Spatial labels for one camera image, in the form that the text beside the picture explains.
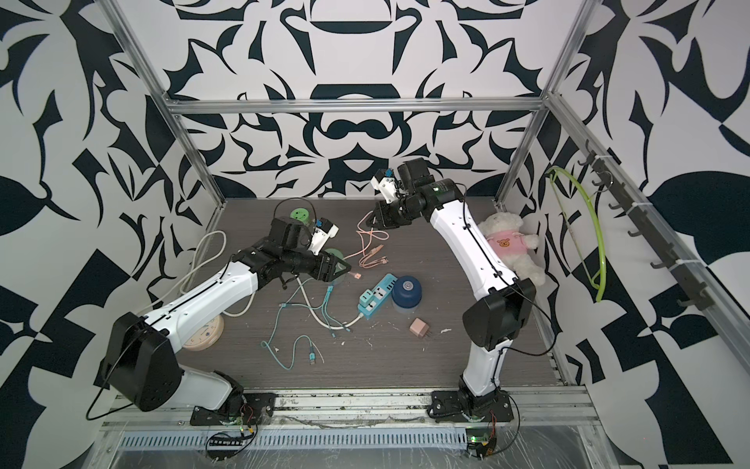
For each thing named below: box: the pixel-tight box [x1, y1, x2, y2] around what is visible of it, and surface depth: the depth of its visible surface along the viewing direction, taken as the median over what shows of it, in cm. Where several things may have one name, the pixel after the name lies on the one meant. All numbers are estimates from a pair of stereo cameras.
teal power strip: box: [357, 272, 398, 318], surface depth 92 cm
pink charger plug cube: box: [408, 316, 433, 339], surface depth 87 cm
